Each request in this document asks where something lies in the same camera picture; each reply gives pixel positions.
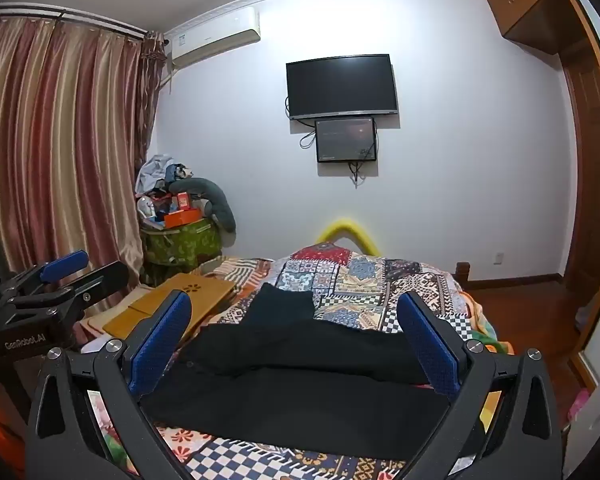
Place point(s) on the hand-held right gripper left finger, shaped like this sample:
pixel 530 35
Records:
pixel 160 341

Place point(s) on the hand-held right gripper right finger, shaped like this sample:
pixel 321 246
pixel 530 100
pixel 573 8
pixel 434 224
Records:
pixel 430 346

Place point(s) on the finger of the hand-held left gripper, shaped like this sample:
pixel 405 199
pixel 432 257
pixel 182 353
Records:
pixel 65 263
pixel 92 282

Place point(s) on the black pants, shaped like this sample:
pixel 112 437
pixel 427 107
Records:
pixel 300 375

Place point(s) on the wooden lap desk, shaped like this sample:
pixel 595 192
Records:
pixel 180 295

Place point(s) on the orange fleece blanket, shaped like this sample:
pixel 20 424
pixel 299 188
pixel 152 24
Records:
pixel 482 325

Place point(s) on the green storage box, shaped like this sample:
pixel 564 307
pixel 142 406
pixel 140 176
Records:
pixel 180 242

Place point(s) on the patchwork printed blanket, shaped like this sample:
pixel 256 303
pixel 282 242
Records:
pixel 360 280

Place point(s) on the striped cloth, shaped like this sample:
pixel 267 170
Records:
pixel 242 270

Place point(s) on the orange box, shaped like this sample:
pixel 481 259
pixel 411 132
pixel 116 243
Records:
pixel 181 217

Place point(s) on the striped pink curtain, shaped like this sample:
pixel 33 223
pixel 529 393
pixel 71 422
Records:
pixel 65 150

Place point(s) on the red box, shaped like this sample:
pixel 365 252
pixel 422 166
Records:
pixel 183 201

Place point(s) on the pile of clothes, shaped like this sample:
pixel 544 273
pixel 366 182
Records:
pixel 155 172

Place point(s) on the yellow foam tube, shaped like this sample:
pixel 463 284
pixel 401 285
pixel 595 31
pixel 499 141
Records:
pixel 347 227

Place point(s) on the grey plush pillow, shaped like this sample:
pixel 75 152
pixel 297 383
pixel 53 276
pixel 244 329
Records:
pixel 222 207

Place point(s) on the wooden door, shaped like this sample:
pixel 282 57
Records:
pixel 587 160

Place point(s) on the white air conditioner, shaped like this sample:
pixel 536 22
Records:
pixel 215 35

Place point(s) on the white wall socket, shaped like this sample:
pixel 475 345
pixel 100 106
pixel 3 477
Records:
pixel 498 259

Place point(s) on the small wall screen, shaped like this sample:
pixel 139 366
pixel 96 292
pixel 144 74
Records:
pixel 346 139

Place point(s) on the curtain rail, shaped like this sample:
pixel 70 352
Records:
pixel 70 16

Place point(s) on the black wall television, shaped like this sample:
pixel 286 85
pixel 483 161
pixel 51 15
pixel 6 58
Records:
pixel 341 85

